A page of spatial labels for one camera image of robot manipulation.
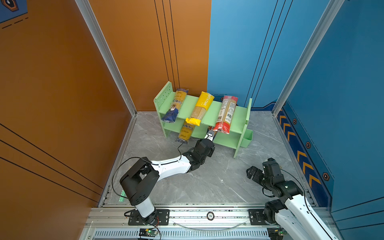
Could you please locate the left green circuit board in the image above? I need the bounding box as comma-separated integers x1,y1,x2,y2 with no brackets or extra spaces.
138,228,161,240

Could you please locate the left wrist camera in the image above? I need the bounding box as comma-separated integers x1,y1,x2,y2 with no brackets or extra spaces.
205,130,217,142

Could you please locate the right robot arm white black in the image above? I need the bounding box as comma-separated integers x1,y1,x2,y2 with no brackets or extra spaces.
246,158,338,240

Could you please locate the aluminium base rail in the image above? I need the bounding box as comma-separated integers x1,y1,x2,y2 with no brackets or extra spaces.
79,202,343,240

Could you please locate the red spaghetti bag white label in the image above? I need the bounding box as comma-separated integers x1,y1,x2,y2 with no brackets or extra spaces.
213,96,238,134

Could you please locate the blue and yellow spaghetti bag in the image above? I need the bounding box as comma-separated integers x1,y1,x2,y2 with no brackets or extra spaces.
162,89,189,123

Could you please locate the green two-tier shelf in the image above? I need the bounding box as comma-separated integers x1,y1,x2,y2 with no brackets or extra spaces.
154,82,252,158

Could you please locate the blue Barilla spaghetti box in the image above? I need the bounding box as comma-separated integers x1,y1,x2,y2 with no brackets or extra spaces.
205,126,217,141

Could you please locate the right circuit board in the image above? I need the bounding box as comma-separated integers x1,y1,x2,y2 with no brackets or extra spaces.
267,228,289,240

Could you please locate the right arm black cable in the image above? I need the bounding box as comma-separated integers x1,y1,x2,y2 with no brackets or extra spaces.
280,168,331,240

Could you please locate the green cup on shelf side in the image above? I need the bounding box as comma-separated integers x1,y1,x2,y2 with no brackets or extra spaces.
241,129,254,148

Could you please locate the Ankara yellow blue spaghetti bag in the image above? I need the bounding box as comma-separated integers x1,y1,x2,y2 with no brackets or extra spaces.
176,121,196,144

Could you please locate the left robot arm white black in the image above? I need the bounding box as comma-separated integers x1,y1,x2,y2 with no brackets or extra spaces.
119,139,215,225

